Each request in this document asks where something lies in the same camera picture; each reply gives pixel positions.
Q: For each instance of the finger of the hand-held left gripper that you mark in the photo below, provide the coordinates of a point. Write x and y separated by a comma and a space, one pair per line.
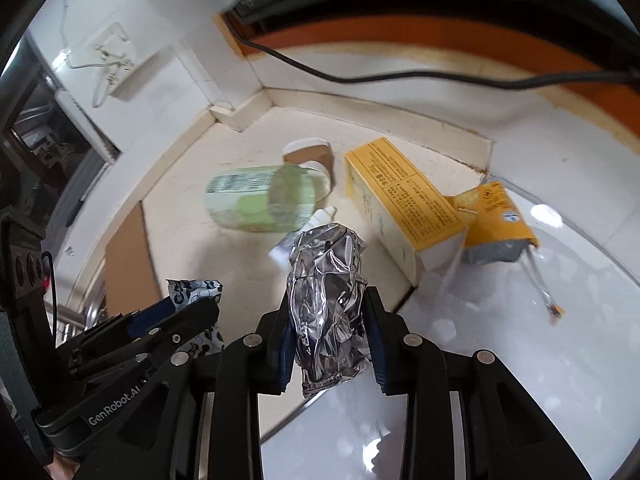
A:
195, 317
150, 317

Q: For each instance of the yellow white carton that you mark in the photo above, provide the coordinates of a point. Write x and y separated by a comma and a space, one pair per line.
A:
400, 195

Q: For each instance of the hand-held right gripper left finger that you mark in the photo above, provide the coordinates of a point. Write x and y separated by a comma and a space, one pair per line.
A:
280, 360

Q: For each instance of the brown paper cup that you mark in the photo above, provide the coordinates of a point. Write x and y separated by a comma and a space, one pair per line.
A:
312, 152

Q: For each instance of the green plastic bottle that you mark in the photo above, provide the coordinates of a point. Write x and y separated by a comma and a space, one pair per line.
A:
250, 200

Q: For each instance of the silver foil wrapper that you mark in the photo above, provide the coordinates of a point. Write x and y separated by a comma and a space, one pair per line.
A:
325, 285

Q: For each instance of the orange door frame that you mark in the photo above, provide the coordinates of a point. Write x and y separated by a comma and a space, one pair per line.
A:
350, 35

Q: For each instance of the black white printed wrapper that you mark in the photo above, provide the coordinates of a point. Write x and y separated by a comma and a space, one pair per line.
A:
200, 290

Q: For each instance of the small white dropper bottle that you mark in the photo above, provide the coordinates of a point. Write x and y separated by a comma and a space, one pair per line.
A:
320, 217

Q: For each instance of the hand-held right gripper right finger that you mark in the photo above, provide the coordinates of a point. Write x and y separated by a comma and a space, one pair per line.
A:
378, 357

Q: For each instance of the brown cardboard sheet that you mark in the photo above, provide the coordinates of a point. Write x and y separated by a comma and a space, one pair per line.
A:
125, 255

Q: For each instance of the window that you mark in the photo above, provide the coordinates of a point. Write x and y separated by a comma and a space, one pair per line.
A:
45, 130

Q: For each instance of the white wall socket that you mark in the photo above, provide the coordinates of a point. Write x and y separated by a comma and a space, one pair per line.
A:
117, 55

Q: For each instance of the clear plastic straw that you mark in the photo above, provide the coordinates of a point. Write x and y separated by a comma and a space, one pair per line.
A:
542, 295

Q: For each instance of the crushed yellow box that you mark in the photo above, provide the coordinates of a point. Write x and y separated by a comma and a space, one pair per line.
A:
495, 220

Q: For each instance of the metal sink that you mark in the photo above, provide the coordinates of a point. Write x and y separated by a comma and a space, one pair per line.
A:
80, 315

